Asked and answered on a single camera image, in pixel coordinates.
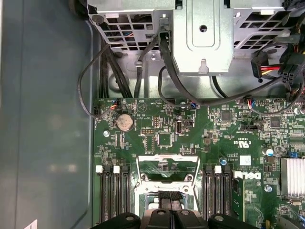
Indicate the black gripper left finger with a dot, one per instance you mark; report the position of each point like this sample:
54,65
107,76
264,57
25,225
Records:
164,214

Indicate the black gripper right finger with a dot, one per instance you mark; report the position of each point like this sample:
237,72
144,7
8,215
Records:
178,214

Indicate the metal socket cover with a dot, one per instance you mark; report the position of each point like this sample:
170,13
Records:
146,159

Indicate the CPU socket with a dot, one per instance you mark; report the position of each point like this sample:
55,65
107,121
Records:
139,202

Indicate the RAM slot white latch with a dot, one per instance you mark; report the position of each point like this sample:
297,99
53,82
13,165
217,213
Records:
116,169
98,169
217,169

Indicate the green RAM stick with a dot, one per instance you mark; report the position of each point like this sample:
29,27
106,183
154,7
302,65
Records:
238,200

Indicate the white board sticker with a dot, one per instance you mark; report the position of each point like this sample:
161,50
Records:
245,160

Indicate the green motherboard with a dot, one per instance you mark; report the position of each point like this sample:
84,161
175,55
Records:
214,133

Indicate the silver board screw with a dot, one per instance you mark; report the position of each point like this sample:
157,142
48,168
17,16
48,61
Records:
106,133

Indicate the coin cell battery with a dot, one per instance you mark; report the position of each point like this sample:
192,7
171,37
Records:
124,121

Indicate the blue capacitor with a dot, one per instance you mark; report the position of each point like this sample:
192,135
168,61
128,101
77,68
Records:
269,152

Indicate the silver finned heatsink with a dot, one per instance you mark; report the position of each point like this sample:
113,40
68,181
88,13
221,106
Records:
293,176

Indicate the white case sticker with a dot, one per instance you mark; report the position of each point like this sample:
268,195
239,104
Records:
31,225

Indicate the metal disk bay cage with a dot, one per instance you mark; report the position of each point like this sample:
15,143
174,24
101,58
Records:
202,47

